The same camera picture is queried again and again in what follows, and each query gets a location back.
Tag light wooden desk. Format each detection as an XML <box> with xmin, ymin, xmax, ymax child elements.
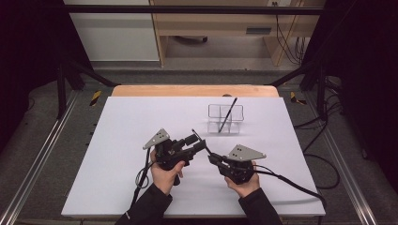
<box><xmin>149</xmin><ymin>0</ymin><xmax>327</xmax><ymax>68</ymax></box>

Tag black metal frame stand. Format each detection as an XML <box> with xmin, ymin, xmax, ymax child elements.
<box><xmin>269</xmin><ymin>60</ymin><xmax>330</xmax><ymax>122</ymax></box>
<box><xmin>55</xmin><ymin>59</ymin><xmax>120</xmax><ymax>120</ymax></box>

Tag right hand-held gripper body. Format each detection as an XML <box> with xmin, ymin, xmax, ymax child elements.
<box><xmin>219</xmin><ymin>143</ymin><xmax>268</xmax><ymax>185</ymax></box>

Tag left hand-held gripper cable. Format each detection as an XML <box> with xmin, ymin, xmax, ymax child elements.
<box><xmin>129</xmin><ymin>147</ymin><xmax>158</xmax><ymax>214</ymax></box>

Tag black floor cables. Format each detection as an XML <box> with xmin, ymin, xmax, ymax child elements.
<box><xmin>293</xmin><ymin>78</ymin><xmax>343</xmax><ymax>190</ymax></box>

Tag black makeup brush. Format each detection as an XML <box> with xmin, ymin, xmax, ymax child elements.
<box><xmin>218</xmin><ymin>97</ymin><xmax>238</xmax><ymax>134</ymax></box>

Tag clear plastic divided organizer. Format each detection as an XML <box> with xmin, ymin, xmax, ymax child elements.
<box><xmin>207</xmin><ymin>103</ymin><xmax>245</xmax><ymax>135</ymax></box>

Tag black desk cables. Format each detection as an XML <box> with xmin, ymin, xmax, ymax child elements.
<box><xmin>274</xmin><ymin>13</ymin><xmax>307</xmax><ymax>66</ymax></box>

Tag black metal frame bar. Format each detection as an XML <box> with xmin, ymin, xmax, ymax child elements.
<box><xmin>62</xmin><ymin>4</ymin><xmax>327</xmax><ymax>16</ymax></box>

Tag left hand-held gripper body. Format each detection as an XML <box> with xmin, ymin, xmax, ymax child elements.
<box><xmin>143</xmin><ymin>127</ymin><xmax>195</xmax><ymax>172</ymax></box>

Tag aluminium floor rail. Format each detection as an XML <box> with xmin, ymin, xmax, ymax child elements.
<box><xmin>303</xmin><ymin>90</ymin><xmax>380</xmax><ymax>225</ymax></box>
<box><xmin>0</xmin><ymin>89</ymin><xmax>80</xmax><ymax>225</ymax></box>

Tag light wooden table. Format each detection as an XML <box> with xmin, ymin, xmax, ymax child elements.
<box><xmin>111</xmin><ymin>83</ymin><xmax>280</xmax><ymax>98</ymax></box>

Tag person's right hand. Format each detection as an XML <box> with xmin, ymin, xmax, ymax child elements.
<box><xmin>224</xmin><ymin>161</ymin><xmax>262</xmax><ymax>199</ymax></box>

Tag right hand-held gripper cable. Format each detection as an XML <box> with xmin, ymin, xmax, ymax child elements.
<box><xmin>253</xmin><ymin>163</ymin><xmax>329</xmax><ymax>218</ymax></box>

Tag thin black cosmetic pencil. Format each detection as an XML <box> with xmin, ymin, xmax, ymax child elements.
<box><xmin>191</xmin><ymin>128</ymin><xmax>214</xmax><ymax>156</ymax></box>

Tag white board table cover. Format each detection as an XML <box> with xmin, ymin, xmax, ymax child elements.
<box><xmin>60</xmin><ymin>96</ymin><xmax>327</xmax><ymax>218</ymax></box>

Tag yellow black tape strip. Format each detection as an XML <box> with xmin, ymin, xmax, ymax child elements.
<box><xmin>288</xmin><ymin>91</ymin><xmax>308</xmax><ymax>106</ymax></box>
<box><xmin>89</xmin><ymin>90</ymin><xmax>103</xmax><ymax>107</ymax></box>

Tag black curtain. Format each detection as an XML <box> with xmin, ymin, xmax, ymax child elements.
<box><xmin>0</xmin><ymin>0</ymin><xmax>92</xmax><ymax>151</ymax></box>
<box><xmin>301</xmin><ymin>0</ymin><xmax>398</xmax><ymax>186</ymax></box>

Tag person's left hand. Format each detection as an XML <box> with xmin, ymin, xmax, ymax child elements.
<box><xmin>149</xmin><ymin>149</ymin><xmax>186</xmax><ymax>197</ymax></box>

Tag grey-blue desk panel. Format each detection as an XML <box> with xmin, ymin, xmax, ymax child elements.
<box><xmin>245</xmin><ymin>27</ymin><xmax>273</xmax><ymax>36</ymax></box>

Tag white cabinet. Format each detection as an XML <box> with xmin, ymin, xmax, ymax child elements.
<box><xmin>63</xmin><ymin>0</ymin><xmax>161</xmax><ymax>62</ymax></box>

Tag hand-held gripper cable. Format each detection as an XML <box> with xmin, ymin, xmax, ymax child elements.
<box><xmin>253</xmin><ymin>163</ymin><xmax>329</xmax><ymax>218</ymax></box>
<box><xmin>129</xmin><ymin>147</ymin><xmax>158</xmax><ymax>214</ymax></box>

